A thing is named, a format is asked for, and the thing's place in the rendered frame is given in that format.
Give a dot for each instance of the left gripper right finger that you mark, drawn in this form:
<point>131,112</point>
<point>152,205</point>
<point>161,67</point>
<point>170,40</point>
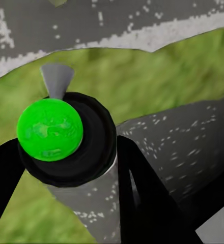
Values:
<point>167,223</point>

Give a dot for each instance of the insectifuge atomizer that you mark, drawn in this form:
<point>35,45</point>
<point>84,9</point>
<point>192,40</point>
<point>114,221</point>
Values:
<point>69,138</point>

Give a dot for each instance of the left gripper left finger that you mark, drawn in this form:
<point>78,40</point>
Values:
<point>11,170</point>

